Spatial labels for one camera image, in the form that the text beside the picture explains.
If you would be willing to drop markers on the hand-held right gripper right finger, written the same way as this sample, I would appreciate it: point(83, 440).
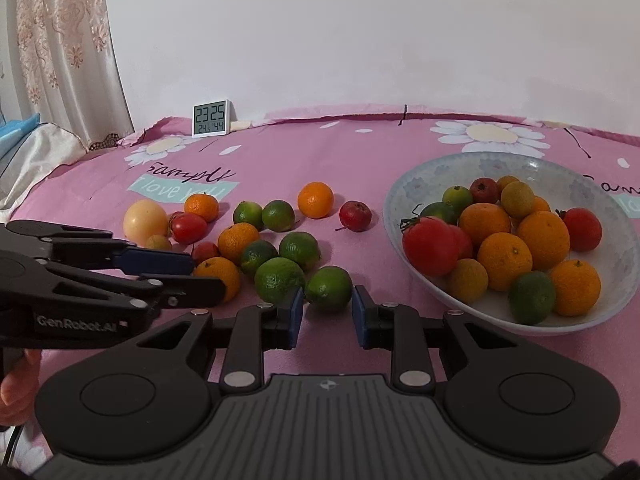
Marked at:
point(360, 317)

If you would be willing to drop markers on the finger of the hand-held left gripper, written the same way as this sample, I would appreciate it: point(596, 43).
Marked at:
point(195, 292)
point(155, 261)

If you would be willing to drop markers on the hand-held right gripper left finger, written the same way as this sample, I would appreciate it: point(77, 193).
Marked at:
point(296, 320)

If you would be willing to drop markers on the small yellow-green fruit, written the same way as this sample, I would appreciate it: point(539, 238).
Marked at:
point(159, 242)
point(467, 280)
point(517, 199)

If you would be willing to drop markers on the large pale yellow fruit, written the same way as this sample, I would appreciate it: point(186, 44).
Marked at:
point(145, 220)

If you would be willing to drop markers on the pile of mixed fruit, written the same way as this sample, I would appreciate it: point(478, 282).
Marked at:
point(504, 260)
point(279, 280)

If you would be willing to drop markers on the small dark red fruit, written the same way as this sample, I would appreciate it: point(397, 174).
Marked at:
point(355, 216)
point(483, 190)

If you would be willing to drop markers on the white blue-patterned bowl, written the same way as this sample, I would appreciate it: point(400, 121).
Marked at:
point(425, 180)

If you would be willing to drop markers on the person's left hand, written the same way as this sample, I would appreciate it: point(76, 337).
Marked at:
point(20, 392)

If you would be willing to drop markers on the brown lace trim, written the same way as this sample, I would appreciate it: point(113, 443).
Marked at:
point(104, 142)

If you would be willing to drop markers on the white digital clock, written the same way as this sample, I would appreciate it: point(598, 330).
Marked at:
point(211, 119)

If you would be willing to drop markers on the white pillow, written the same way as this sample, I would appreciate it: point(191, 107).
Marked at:
point(40, 160)

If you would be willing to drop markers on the pink floral bed sheet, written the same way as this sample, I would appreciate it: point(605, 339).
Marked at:
point(350, 160)

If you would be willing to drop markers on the small beige block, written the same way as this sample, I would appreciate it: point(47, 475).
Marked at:
point(240, 125)

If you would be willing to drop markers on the light blue cloth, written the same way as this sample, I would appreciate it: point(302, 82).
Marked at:
point(17, 132)

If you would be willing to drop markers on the beige floral curtain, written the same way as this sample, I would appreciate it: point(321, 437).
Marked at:
point(65, 35)

